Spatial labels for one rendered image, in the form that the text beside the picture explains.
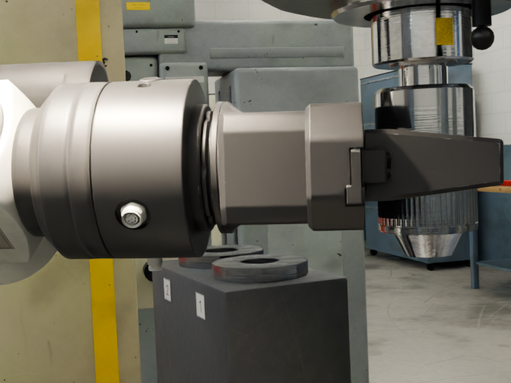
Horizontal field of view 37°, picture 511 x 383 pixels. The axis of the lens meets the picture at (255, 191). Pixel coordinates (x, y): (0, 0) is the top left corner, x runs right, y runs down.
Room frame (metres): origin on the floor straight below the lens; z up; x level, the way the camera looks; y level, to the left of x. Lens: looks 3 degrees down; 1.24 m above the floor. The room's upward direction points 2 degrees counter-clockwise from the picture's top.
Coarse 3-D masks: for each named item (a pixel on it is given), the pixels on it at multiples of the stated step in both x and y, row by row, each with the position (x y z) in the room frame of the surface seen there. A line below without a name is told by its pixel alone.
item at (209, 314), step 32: (224, 256) 0.76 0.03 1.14; (256, 256) 0.75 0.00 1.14; (288, 256) 0.74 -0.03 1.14; (160, 288) 0.81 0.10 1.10; (192, 288) 0.71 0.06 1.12; (224, 288) 0.65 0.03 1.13; (256, 288) 0.65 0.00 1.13; (288, 288) 0.66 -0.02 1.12; (320, 288) 0.67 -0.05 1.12; (160, 320) 0.81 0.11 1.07; (192, 320) 0.72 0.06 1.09; (224, 320) 0.64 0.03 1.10; (256, 320) 0.65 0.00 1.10; (288, 320) 0.66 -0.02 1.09; (320, 320) 0.67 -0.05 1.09; (160, 352) 0.82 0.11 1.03; (192, 352) 0.72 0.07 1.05; (224, 352) 0.64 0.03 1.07; (256, 352) 0.65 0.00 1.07; (288, 352) 0.66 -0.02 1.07; (320, 352) 0.67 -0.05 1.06
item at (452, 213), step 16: (384, 112) 0.36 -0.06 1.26; (400, 112) 0.35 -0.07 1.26; (416, 112) 0.35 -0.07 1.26; (432, 112) 0.35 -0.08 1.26; (448, 112) 0.35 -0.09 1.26; (464, 112) 0.35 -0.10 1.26; (384, 128) 0.36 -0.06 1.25; (400, 128) 0.35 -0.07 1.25; (416, 128) 0.35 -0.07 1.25; (432, 128) 0.35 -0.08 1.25; (448, 128) 0.35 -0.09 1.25; (464, 128) 0.35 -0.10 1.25; (448, 192) 0.35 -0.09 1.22; (464, 192) 0.35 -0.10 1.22; (384, 208) 0.36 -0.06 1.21; (400, 208) 0.35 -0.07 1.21; (416, 208) 0.35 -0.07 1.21; (432, 208) 0.35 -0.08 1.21; (448, 208) 0.35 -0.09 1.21; (464, 208) 0.35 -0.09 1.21; (384, 224) 0.36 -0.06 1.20; (400, 224) 0.35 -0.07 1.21; (416, 224) 0.35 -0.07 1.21; (432, 224) 0.35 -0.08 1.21; (448, 224) 0.35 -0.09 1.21; (464, 224) 0.35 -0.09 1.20
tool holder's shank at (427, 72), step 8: (400, 64) 0.36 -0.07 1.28; (408, 64) 0.36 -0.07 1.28; (416, 64) 0.36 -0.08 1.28; (424, 64) 0.36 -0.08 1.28; (432, 64) 0.36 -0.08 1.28; (440, 64) 0.36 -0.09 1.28; (448, 64) 0.36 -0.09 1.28; (456, 64) 0.37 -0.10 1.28; (400, 72) 0.37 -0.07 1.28; (408, 72) 0.36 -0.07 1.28; (416, 72) 0.36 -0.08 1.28; (424, 72) 0.36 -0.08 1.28; (432, 72) 0.36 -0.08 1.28; (440, 72) 0.36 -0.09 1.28; (400, 80) 0.37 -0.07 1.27; (408, 80) 0.36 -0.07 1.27; (416, 80) 0.36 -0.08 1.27; (424, 80) 0.36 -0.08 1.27; (432, 80) 0.36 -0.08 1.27; (440, 80) 0.36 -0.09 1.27
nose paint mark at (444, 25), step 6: (438, 18) 0.35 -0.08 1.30; (444, 18) 0.35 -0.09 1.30; (450, 18) 0.35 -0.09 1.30; (438, 24) 0.35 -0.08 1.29; (444, 24) 0.35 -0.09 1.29; (450, 24) 0.35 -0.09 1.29; (438, 30) 0.35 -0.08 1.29; (444, 30) 0.35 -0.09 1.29; (450, 30) 0.35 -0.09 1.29; (438, 36) 0.35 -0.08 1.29; (444, 36) 0.35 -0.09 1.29; (450, 36) 0.35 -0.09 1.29; (438, 42) 0.35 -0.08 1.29; (444, 42) 0.35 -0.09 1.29; (450, 42) 0.35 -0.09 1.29
